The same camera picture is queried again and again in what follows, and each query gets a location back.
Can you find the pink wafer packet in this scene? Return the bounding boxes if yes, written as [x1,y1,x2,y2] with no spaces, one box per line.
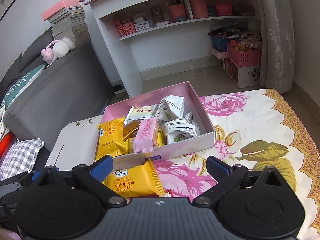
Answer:
[133,118,159,154]

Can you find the red small basket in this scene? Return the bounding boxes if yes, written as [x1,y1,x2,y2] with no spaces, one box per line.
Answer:
[215,2,232,16]

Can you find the gold foil snack packet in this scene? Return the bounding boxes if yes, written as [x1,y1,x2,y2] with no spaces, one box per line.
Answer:
[123,120,139,141]

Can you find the pink cardboard box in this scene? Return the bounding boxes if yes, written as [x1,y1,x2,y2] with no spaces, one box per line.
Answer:
[101,82,215,170]

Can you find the floral table cloth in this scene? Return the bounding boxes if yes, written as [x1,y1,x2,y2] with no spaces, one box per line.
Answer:
[47,83,319,239]

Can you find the grey checked pillow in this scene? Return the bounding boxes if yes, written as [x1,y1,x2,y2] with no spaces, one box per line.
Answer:
[0,138,44,180]

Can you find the large pink storage basket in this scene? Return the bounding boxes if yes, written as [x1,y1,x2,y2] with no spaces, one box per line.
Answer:
[227,44,261,67]

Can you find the pink lattice basket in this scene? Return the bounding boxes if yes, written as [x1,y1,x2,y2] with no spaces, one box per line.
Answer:
[117,22,136,37]

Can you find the white crumpled tea packet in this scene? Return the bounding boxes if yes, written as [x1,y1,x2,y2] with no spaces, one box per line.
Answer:
[154,95,185,122]

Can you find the pink white plush toy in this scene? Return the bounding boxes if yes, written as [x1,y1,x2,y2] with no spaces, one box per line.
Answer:
[41,37,75,64]

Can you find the white bookshelf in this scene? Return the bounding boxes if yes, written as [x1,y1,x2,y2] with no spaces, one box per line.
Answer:
[79,0,259,97]

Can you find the white printed storage box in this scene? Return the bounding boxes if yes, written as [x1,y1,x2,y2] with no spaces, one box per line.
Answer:
[223,58,260,88]

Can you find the grey sofa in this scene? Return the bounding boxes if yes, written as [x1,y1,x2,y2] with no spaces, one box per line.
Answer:
[0,26,113,153]

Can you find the pink tall cup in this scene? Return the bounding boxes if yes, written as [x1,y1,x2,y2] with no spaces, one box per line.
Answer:
[189,0,208,19]

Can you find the teal patterned cushion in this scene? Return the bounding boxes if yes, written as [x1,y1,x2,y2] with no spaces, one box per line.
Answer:
[1,63,46,108]

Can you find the lace curtain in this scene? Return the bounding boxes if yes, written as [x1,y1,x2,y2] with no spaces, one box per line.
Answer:
[258,0,295,94]

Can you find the yellow egg-yolk pastry packet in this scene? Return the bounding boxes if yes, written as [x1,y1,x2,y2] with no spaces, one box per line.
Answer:
[95,116,127,161]

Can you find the stack of books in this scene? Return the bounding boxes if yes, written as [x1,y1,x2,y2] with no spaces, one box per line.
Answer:
[41,0,91,46]

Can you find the power strip with cable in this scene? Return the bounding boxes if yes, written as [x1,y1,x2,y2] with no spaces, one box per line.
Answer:
[112,84,126,99]

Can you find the blue storage bin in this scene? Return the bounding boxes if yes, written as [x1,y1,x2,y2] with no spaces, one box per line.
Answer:
[211,36,230,52]

